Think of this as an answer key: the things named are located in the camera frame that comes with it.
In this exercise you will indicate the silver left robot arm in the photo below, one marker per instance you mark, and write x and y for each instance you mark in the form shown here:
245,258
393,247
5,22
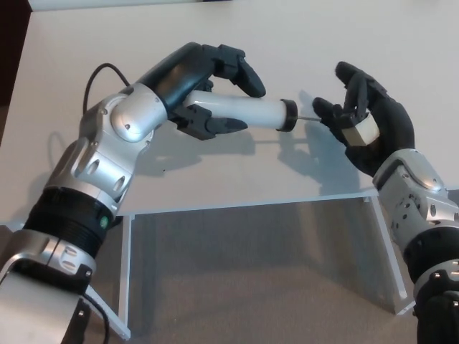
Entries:
100,161

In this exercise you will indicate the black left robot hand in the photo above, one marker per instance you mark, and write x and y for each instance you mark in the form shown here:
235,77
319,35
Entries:
179,71

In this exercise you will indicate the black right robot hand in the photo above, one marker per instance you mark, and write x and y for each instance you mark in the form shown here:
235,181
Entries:
394,129

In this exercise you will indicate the white partition panel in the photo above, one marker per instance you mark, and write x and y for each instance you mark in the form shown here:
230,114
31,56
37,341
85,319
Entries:
71,3

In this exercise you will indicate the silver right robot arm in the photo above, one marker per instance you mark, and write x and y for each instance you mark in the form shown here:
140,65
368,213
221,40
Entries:
412,200

